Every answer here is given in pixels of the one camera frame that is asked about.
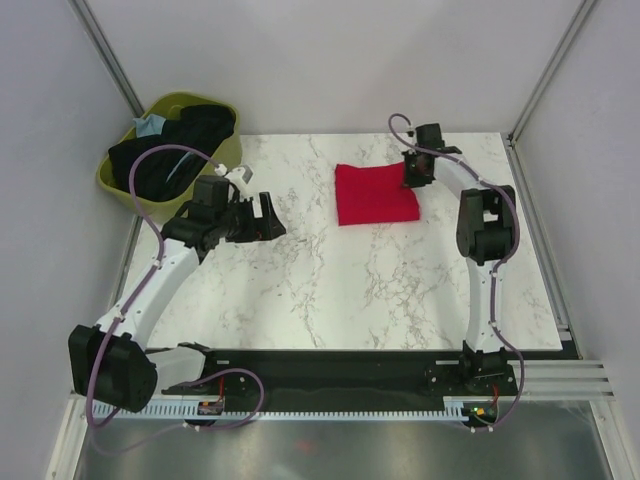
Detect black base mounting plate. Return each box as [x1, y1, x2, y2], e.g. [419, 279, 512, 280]
[168, 350, 518, 412]

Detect purple cable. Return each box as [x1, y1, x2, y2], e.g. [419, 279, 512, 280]
[85, 143, 266, 456]
[388, 113, 526, 435]

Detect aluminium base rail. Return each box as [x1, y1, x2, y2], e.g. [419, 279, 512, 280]
[522, 360, 614, 401]

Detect white slotted cable duct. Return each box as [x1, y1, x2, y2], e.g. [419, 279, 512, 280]
[116, 399, 469, 422]

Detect olive green plastic bin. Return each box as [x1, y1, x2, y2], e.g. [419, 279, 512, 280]
[96, 92, 242, 222]

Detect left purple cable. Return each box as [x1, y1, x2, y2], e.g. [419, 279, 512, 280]
[85, 143, 266, 456]

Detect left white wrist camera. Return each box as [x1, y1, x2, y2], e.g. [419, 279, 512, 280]
[225, 165, 253, 197]

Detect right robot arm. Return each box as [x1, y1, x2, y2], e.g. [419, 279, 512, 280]
[403, 123, 520, 394]

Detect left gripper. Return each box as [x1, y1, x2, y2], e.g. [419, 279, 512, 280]
[214, 193, 285, 244]

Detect red t shirt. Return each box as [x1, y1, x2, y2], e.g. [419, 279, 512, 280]
[334, 163, 421, 226]

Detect right aluminium frame post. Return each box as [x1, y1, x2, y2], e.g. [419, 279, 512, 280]
[505, 0, 600, 147]

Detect black t shirt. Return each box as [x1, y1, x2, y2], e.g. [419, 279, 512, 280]
[108, 104, 235, 202]

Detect light blue t shirt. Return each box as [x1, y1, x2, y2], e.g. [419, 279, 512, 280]
[133, 114, 166, 138]

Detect aluminium frame post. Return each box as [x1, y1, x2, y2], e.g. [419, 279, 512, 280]
[68, 0, 146, 117]
[505, 0, 600, 147]

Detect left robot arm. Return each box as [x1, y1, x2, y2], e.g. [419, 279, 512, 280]
[68, 175, 286, 413]

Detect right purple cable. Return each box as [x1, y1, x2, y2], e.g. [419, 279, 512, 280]
[388, 113, 526, 435]

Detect left aluminium frame post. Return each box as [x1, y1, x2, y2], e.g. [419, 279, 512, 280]
[68, 0, 146, 117]

